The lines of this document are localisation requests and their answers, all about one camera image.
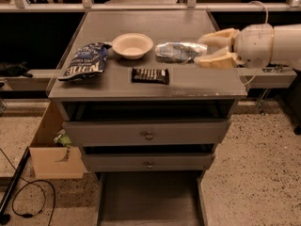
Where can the green bottle in box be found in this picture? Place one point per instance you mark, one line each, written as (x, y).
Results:
(62, 139)

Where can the grey top drawer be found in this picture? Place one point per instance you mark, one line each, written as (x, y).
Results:
(125, 133)

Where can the metal rail frame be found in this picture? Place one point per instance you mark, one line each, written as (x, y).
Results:
(211, 5)

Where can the cardboard box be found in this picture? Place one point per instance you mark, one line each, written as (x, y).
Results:
(50, 160)

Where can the grey drawer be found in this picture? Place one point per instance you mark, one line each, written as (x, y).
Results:
(106, 162)
(159, 198)
(125, 133)

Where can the blue chip bag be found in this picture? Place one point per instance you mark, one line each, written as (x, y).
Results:
(87, 62)

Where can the white paper bowl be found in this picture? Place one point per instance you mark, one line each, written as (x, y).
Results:
(132, 45)

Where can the silver blue redbull can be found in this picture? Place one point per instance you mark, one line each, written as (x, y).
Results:
(179, 52)

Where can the grey bottom drawer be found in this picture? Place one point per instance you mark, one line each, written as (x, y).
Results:
(159, 198)

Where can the grey middle drawer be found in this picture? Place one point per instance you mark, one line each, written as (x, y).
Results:
(106, 162)

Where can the black bar on floor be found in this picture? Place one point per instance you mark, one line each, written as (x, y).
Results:
(9, 183)

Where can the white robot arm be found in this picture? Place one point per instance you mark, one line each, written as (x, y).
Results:
(286, 48)

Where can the grey drawer cabinet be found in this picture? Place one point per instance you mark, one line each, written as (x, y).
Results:
(193, 94)

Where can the black object on ledge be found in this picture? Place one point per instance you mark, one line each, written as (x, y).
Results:
(9, 69)

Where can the dark chocolate bar wrapper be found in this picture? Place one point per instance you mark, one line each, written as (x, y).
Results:
(157, 76)

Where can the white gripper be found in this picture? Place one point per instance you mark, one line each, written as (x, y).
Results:
(254, 45)

